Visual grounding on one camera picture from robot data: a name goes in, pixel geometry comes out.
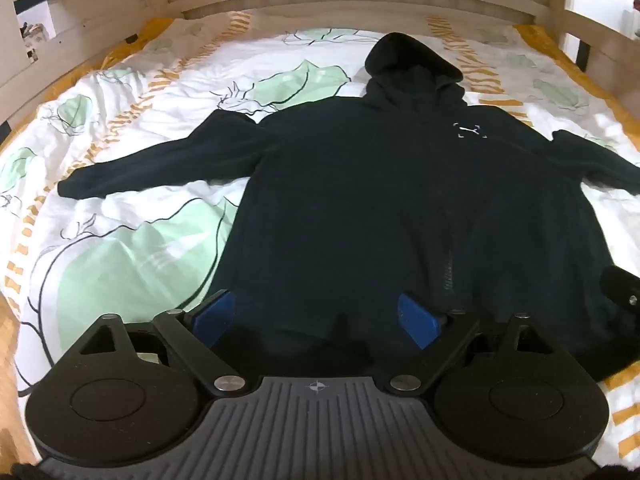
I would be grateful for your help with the black hoodie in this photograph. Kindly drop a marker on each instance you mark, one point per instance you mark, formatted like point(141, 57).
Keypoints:
point(375, 185)

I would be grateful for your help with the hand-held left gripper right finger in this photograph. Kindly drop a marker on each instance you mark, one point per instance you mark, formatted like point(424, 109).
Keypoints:
point(417, 322)

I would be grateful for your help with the white leaf-print duvet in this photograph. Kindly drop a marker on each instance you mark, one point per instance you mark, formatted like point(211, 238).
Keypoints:
point(150, 110)

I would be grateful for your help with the cluttered small items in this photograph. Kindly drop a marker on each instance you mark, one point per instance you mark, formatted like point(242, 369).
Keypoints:
point(29, 35)

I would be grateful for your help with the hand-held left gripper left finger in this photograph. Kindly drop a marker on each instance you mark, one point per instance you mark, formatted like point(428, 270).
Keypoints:
point(217, 311)

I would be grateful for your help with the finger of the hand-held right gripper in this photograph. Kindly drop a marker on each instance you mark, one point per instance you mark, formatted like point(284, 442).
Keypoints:
point(622, 287)

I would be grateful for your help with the yellow fitted sheet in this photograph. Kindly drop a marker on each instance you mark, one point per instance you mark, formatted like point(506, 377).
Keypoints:
point(537, 32)

